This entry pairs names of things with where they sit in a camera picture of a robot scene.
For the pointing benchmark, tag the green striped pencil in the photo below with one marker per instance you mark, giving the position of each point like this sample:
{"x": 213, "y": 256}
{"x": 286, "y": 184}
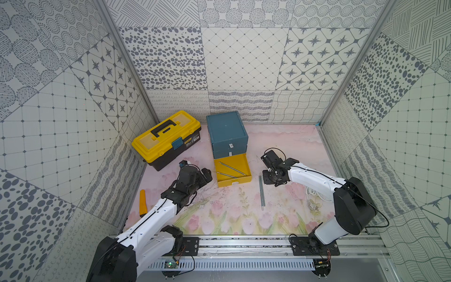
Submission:
{"x": 260, "y": 181}

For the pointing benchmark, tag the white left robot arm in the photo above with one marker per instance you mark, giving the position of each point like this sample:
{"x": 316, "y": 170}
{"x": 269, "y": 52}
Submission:
{"x": 125, "y": 257}

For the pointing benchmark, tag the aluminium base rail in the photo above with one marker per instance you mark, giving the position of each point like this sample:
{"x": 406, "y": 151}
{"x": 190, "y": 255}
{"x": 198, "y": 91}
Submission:
{"x": 241, "y": 246}

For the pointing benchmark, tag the yellow black toolbox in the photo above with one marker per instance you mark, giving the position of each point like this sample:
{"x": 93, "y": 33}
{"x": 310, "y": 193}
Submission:
{"x": 161, "y": 144}

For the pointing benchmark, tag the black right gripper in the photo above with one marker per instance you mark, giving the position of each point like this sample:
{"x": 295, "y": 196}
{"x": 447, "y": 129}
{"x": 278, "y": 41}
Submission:
{"x": 266, "y": 181}

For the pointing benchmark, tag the yellow bottom drawer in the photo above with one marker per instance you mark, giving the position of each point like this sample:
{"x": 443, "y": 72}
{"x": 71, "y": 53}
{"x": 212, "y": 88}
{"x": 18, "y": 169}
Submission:
{"x": 232, "y": 170}

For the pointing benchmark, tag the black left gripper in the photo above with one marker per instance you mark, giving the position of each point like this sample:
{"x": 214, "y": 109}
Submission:
{"x": 203, "y": 176}

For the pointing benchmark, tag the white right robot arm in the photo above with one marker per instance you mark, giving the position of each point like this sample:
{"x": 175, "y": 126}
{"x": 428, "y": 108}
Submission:
{"x": 354, "y": 208}

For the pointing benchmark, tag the teal drawer cabinet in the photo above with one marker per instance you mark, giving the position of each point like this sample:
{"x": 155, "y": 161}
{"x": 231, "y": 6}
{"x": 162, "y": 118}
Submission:
{"x": 228, "y": 136}

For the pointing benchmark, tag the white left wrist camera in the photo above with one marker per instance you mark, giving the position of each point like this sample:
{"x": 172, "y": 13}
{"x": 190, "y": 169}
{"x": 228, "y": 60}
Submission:
{"x": 184, "y": 163}

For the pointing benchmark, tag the grey green pencil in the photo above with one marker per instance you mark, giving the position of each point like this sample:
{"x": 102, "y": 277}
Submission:
{"x": 227, "y": 175}
{"x": 232, "y": 168}

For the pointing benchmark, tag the orange object at wall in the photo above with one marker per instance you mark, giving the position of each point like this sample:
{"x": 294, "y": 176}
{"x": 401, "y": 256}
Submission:
{"x": 143, "y": 209}

